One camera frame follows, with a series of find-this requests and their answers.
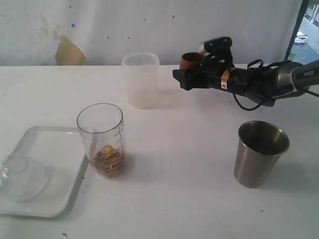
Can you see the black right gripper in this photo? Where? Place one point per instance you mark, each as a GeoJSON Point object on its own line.
{"type": "Point", "coordinates": [207, 75]}

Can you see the brown wooden cup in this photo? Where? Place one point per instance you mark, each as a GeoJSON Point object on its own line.
{"type": "Point", "coordinates": [191, 60]}

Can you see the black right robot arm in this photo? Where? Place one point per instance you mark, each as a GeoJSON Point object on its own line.
{"type": "Point", "coordinates": [262, 85]}

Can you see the clear plastic shaker cup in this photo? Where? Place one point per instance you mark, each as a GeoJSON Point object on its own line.
{"type": "Point", "coordinates": [99, 125]}

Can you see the clear plastic shaker lid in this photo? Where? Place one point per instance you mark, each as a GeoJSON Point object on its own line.
{"type": "Point", "coordinates": [21, 178]}

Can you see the translucent white plastic container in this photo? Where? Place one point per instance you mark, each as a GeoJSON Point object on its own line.
{"type": "Point", "coordinates": [141, 70]}

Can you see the stainless steel cup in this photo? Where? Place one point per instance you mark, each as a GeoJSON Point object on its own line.
{"type": "Point", "coordinates": [260, 146]}

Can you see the white parked car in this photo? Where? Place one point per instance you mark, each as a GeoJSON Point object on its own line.
{"type": "Point", "coordinates": [300, 38]}

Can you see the white plastic tray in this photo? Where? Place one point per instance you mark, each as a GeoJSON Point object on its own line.
{"type": "Point", "coordinates": [59, 149]}

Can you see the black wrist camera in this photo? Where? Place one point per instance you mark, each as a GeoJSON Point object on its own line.
{"type": "Point", "coordinates": [218, 47]}

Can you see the dark window frame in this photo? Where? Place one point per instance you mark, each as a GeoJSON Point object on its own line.
{"type": "Point", "coordinates": [299, 19]}

